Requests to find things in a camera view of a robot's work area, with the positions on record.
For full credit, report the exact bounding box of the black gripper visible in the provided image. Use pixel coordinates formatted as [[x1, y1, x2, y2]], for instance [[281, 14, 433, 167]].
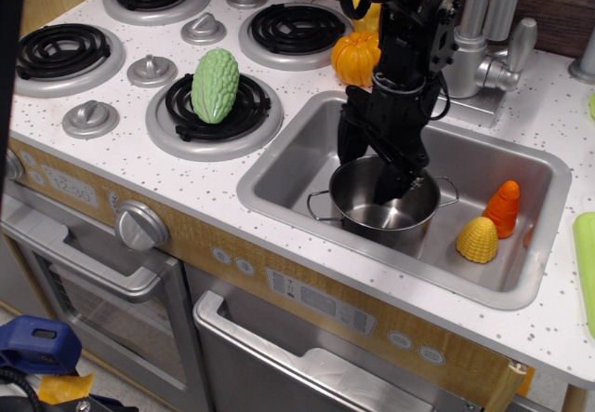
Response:
[[337, 73, 429, 206]]

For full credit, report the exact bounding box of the small steel pot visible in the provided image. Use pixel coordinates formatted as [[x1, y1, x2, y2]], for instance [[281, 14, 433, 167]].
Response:
[[306, 155, 459, 258]]

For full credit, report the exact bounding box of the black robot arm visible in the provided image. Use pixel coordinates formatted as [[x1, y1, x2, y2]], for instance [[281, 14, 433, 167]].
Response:
[[337, 0, 460, 205]]

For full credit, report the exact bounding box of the silver sink basin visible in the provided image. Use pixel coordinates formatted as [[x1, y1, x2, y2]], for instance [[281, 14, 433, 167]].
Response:
[[237, 91, 571, 310]]

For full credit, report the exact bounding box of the orange toy pumpkin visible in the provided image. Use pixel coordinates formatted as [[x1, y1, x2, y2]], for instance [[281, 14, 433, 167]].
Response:
[[331, 31, 380, 86]]

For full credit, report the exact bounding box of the front right black burner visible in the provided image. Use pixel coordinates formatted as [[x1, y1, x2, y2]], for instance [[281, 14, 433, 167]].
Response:
[[145, 74, 284, 162]]

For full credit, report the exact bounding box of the yellow toy corn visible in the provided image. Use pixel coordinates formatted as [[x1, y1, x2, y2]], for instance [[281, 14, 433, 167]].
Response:
[[456, 217, 498, 264]]

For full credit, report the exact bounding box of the yellow toy bell pepper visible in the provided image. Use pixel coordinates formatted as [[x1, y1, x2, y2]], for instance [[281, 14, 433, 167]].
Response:
[[351, 3, 381, 33]]

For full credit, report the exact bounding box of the orange toy carrot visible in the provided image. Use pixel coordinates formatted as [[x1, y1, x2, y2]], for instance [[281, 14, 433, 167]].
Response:
[[483, 179, 521, 239]]

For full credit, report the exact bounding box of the back right black burner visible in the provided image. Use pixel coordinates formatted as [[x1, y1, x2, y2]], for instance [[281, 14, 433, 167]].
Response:
[[239, 3, 353, 72]]

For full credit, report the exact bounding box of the silver toy faucet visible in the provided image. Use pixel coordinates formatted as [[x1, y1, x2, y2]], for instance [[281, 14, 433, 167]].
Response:
[[443, 0, 537, 127]]

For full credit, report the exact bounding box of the green toy bitter melon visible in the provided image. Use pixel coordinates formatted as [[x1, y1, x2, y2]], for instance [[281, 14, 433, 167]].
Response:
[[191, 48, 240, 125]]

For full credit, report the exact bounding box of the silver stove knob centre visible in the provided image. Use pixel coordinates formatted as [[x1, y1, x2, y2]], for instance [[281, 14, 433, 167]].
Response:
[[180, 12, 227, 46]]

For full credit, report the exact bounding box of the lime green plastic tray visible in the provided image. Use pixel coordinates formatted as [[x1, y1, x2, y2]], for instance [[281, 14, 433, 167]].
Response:
[[573, 212, 594, 337]]

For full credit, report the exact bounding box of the silver dishwasher door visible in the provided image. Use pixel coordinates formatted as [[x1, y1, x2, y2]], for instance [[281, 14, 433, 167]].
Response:
[[193, 291, 479, 411]]

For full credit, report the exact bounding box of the silver stove knob middle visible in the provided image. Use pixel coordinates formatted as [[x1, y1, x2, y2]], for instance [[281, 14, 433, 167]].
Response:
[[126, 54, 178, 88]]

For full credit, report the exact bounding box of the large silver oven dial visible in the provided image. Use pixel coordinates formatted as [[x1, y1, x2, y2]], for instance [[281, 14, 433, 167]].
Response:
[[114, 200, 169, 251]]

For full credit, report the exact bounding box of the silver oven door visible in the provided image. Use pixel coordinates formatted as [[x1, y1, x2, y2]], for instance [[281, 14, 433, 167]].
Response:
[[1, 195, 212, 411]]

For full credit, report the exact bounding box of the silver stove knob front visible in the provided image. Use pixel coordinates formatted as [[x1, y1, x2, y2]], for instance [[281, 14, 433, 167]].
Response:
[[61, 100, 120, 140]]

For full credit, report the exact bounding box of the front left black burner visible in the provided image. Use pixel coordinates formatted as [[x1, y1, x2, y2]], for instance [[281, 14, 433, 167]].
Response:
[[15, 23, 126, 99]]

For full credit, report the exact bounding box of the silver dial at left edge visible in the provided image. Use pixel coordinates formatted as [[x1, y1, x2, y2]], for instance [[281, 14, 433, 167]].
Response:
[[5, 148, 25, 180]]

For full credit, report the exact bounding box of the blue clamp tool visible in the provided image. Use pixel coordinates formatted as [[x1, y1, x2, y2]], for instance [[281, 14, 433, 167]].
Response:
[[1, 315, 83, 375]]

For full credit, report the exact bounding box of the yellow cloth on floor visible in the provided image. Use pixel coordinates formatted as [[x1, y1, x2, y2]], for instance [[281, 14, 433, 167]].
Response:
[[37, 373, 95, 405]]

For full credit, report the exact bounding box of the grey post base right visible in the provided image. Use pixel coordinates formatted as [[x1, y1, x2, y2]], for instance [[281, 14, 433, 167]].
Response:
[[569, 32, 595, 85]]

